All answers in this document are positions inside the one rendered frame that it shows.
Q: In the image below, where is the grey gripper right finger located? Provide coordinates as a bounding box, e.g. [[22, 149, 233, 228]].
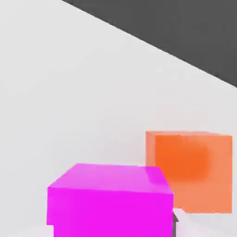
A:
[[172, 208, 230, 237]]

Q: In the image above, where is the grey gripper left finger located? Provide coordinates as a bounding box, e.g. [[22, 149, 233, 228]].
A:
[[17, 224, 55, 237]]

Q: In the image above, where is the small magenta cube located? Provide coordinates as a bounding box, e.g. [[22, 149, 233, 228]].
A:
[[46, 162, 174, 237]]

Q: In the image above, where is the small orange cube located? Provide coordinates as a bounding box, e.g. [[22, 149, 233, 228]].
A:
[[145, 131, 233, 214]]

